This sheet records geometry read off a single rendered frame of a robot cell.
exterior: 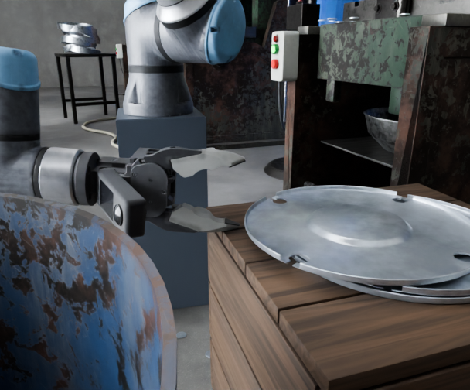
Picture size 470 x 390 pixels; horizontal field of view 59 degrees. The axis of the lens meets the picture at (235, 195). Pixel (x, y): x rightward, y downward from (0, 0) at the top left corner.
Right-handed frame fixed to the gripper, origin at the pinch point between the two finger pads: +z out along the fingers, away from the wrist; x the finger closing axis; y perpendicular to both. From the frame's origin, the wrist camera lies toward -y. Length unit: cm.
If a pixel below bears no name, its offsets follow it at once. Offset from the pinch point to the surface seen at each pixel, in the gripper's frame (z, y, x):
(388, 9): 35, 58, -29
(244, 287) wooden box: 1.8, -8.5, 8.3
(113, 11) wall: -196, 679, -51
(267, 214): 4.6, 1.5, 3.0
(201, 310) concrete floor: -4, 32, 41
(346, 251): 12.5, -9.5, 2.3
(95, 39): -113, 313, -12
